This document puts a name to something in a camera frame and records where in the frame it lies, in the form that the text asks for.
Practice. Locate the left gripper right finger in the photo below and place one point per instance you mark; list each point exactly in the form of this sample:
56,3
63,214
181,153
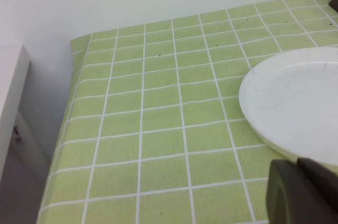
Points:
322,179

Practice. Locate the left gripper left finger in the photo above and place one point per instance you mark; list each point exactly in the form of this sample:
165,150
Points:
295,200

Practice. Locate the white round plate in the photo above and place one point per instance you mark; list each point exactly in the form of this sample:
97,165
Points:
295,107

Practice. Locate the green checkered tablecloth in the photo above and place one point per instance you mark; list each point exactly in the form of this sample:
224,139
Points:
158,115

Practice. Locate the white cabinet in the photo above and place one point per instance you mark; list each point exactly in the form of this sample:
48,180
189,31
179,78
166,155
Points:
10,76

